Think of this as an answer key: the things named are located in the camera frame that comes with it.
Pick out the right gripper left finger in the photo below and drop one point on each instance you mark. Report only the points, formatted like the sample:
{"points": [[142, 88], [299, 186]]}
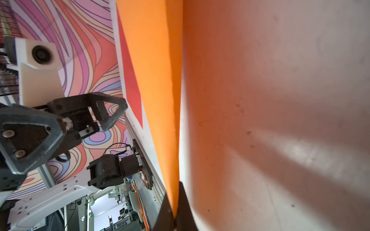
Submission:
{"points": [[165, 219]]}

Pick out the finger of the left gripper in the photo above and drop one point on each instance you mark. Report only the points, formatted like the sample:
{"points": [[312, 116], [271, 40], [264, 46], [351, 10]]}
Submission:
{"points": [[97, 103], [29, 137]]}

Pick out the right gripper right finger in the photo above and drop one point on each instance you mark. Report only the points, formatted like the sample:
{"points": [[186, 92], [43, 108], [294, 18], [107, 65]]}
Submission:
{"points": [[184, 218]]}

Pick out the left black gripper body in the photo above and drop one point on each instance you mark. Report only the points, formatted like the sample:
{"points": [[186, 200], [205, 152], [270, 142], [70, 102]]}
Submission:
{"points": [[77, 119]]}

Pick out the orange paper sheet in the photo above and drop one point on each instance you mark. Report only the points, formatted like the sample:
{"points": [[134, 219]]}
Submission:
{"points": [[154, 35]]}

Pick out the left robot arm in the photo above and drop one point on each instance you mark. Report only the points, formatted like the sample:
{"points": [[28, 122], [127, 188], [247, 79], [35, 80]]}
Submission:
{"points": [[104, 172]]}

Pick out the left red paper sheet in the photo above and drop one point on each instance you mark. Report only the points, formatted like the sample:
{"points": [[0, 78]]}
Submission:
{"points": [[131, 85]]}

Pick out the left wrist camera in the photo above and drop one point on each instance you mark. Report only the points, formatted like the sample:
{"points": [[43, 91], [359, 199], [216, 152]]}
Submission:
{"points": [[37, 64]]}

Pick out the left wall wire basket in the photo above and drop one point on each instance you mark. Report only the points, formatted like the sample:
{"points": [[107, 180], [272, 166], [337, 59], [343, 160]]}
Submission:
{"points": [[9, 28]]}

